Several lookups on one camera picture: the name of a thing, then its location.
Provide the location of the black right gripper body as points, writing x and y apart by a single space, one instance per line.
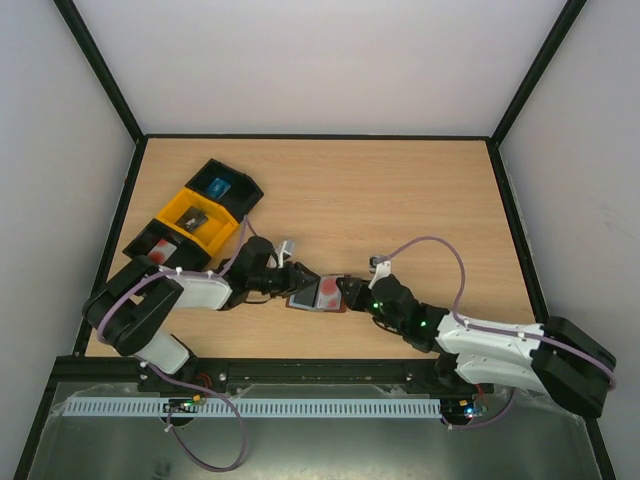
361 295

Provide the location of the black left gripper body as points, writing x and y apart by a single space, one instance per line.
276 286

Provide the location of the brown leather card holder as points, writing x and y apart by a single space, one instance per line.
305 300

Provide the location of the black credit card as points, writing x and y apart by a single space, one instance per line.
191 220

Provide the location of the red credit card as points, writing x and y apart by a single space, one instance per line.
328 296

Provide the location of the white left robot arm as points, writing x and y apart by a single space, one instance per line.
129 311

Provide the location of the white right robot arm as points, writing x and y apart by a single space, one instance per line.
555 358

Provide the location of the blue card in bin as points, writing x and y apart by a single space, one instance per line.
217 188

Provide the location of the red spotted card in bin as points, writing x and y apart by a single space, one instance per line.
161 252

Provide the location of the yellow storage bin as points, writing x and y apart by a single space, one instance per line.
208 224

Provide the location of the black storage bin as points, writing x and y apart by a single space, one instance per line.
188 256
240 199

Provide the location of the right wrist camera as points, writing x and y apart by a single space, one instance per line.
380 267

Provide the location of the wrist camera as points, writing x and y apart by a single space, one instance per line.
284 252
380 267

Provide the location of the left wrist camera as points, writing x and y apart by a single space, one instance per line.
284 252

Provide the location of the white slotted cable duct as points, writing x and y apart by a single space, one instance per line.
255 408

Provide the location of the black enclosure frame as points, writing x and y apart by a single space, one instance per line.
69 367

